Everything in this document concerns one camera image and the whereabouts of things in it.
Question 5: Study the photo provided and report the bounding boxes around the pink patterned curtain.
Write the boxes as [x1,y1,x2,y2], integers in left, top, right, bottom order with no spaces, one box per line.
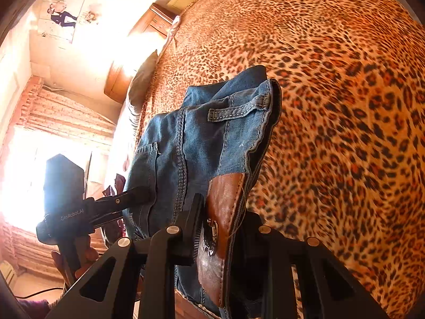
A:
[0,76,117,273]

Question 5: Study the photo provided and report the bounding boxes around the person's left forearm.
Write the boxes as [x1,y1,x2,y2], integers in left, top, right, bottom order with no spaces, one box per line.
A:
[15,297,52,319]

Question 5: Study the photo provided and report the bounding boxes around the small wall ornament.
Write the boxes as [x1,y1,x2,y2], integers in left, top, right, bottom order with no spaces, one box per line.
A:
[81,5,101,26]

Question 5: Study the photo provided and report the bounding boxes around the person's left hand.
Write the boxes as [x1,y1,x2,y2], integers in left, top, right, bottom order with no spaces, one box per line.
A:
[50,233,100,288]

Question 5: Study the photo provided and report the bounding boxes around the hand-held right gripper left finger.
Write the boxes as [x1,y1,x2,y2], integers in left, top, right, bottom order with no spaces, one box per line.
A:
[45,193,205,319]

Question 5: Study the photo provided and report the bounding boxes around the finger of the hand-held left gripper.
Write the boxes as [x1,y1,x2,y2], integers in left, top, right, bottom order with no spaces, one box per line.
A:
[95,187,157,228]

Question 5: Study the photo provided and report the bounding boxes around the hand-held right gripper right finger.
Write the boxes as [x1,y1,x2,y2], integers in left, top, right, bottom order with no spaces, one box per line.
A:
[230,212,390,319]

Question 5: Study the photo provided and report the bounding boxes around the leopard print blanket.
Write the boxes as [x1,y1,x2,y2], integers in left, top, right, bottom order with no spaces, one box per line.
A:
[133,0,425,319]

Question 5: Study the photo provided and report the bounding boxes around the wooden nightstand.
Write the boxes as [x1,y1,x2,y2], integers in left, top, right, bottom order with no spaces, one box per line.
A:
[128,3,181,40]

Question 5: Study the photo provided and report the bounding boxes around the dark red cloth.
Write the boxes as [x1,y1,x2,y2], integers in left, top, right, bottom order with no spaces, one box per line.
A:
[101,173,129,250]

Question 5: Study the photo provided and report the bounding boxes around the beige pillow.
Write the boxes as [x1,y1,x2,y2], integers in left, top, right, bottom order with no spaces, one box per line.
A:
[128,50,160,114]

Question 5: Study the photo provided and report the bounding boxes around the black cable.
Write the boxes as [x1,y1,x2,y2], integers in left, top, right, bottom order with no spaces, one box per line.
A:
[16,287,67,302]

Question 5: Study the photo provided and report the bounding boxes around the blue denim pants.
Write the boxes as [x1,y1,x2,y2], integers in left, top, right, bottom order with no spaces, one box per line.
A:
[121,66,283,319]

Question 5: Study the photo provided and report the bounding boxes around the white bed sheet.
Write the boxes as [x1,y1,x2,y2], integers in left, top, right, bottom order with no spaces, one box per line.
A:
[113,104,144,174]

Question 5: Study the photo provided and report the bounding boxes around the wall poster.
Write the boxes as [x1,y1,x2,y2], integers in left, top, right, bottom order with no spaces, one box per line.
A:
[36,0,94,44]

